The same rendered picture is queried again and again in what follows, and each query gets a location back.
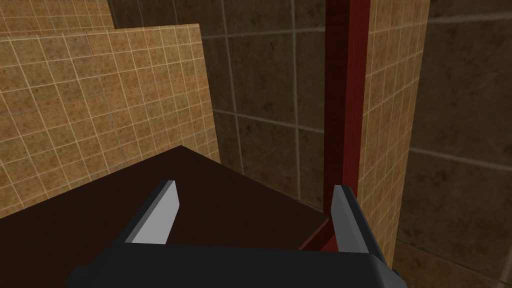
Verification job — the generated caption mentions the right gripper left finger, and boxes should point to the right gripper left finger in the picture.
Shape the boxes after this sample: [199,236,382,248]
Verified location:
[115,179,181,245]

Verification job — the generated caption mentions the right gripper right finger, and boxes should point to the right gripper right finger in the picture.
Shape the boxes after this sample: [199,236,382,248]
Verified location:
[332,184,387,264]

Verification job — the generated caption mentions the dark brown door leaf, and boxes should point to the dark brown door leaf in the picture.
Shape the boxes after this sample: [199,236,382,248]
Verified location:
[0,145,331,288]

